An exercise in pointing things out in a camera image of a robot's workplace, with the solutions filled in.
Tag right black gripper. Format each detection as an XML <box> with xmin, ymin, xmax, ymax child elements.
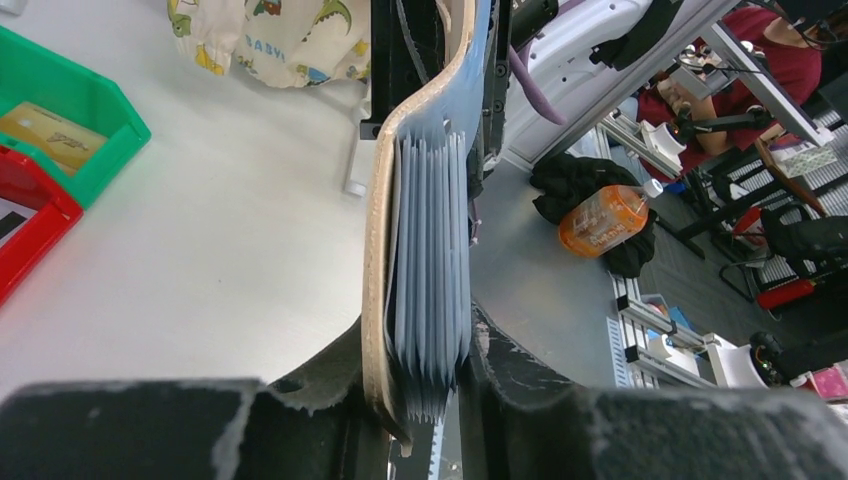
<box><xmin>360</xmin><ymin>0</ymin><xmax>559</xmax><ymax>199</ymax></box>

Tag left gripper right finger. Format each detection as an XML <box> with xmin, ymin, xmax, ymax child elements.
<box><xmin>459</xmin><ymin>307</ymin><xmax>847</xmax><ymax>479</ymax></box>

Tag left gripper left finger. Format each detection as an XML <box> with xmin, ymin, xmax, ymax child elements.
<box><xmin>1</xmin><ymin>325</ymin><xmax>389</xmax><ymax>479</ymax></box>

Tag beige card holder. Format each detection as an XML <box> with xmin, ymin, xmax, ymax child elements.
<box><xmin>361</xmin><ymin>1</ymin><xmax>491</xmax><ymax>456</ymax></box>

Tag gold card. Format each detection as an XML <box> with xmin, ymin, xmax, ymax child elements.
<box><xmin>1</xmin><ymin>102</ymin><xmax>108</xmax><ymax>177</ymax></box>

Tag white cards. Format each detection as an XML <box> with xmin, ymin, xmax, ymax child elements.
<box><xmin>0</xmin><ymin>198</ymin><xmax>37</xmax><ymax>247</ymax></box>

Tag dinosaur print cloth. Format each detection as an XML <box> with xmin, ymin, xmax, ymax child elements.
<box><xmin>166</xmin><ymin>0</ymin><xmax>371</xmax><ymax>89</ymax></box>

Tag black cloth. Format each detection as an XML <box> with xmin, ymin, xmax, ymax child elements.
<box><xmin>530</xmin><ymin>153</ymin><xmax>660</xmax><ymax>279</ymax></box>

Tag orange bottle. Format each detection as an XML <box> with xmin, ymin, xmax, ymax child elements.
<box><xmin>558</xmin><ymin>179</ymin><xmax>664</xmax><ymax>258</ymax></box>

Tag person in red shirt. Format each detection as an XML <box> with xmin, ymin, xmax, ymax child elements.
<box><xmin>635</xmin><ymin>0</ymin><xmax>848</xmax><ymax>177</ymax></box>

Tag green plastic bin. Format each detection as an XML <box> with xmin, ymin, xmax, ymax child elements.
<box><xmin>1</xmin><ymin>29</ymin><xmax>151</xmax><ymax>208</ymax></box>

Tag red plastic bin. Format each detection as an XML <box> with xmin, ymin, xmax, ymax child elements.
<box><xmin>1</xmin><ymin>147</ymin><xmax>84</xmax><ymax>302</ymax></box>

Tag white cable tray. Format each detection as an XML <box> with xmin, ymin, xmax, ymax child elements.
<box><xmin>427</xmin><ymin>420</ymin><xmax>445</xmax><ymax>480</ymax></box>

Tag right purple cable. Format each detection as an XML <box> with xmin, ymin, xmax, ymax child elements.
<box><xmin>506</xmin><ymin>46</ymin><xmax>570</xmax><ymax>127</ymax></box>

